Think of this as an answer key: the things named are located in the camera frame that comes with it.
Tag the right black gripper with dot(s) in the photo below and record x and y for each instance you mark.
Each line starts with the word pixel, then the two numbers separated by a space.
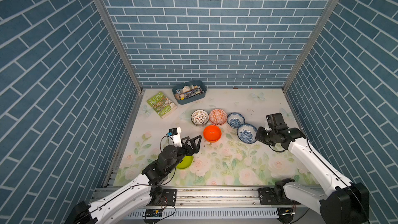
pixel 258 136

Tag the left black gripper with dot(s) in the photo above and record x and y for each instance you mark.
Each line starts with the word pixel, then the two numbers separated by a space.
pixel 195 150

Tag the blue floral bowl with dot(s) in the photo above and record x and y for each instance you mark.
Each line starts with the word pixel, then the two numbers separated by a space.
pixel 235 120
pixel 247 133

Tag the brown lattice bowl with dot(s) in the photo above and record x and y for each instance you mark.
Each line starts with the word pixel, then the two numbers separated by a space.
pixel 200 118

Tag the orange geometric pattern bowl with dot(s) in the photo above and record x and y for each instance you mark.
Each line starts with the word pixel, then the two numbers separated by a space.
pixel 218 117

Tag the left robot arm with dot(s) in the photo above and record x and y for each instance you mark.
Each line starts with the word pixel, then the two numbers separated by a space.
pixel 144 189

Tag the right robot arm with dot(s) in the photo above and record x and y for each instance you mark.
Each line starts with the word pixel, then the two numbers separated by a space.
pixel 342 200

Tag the lime green bowl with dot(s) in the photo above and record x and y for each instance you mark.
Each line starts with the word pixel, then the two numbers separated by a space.
pixel 185 163

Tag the plain orange bowl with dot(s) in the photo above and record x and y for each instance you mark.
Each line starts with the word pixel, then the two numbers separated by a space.
pixel 212 133

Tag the green paperback book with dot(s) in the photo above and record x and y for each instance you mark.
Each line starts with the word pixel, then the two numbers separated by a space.
pixel 161 104

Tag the teal plastic bin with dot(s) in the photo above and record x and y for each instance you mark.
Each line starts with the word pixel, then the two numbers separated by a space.
pixel 194 98

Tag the items in bin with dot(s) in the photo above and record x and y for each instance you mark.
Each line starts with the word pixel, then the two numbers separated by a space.
pixel 188 92

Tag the white vent strip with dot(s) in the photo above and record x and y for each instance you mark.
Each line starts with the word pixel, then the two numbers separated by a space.
pixel 210 213

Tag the left circuit board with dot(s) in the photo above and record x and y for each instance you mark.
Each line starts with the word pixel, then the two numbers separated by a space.
pixel 153 213

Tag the circuit board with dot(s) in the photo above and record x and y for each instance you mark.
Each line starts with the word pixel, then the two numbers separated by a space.
pixel 285 215
pixel 153 213

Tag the right circuit board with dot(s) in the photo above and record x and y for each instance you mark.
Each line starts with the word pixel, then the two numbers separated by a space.
pixel 285 215

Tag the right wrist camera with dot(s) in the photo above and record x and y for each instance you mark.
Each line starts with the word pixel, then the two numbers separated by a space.
pixel 276 122

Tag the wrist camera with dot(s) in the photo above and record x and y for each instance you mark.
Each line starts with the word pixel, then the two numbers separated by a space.
pixel 174 134
pixel 276 122

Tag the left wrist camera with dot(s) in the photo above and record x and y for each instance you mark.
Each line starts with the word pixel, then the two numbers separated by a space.
pixel 174 134

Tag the aluminium rail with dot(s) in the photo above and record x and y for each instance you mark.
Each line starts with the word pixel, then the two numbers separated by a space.
pixel 230 196

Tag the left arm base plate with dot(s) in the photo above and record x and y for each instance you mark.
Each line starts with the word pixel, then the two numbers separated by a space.
pixel 163 197

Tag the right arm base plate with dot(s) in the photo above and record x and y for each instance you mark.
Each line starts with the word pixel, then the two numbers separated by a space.
pixel 273 196

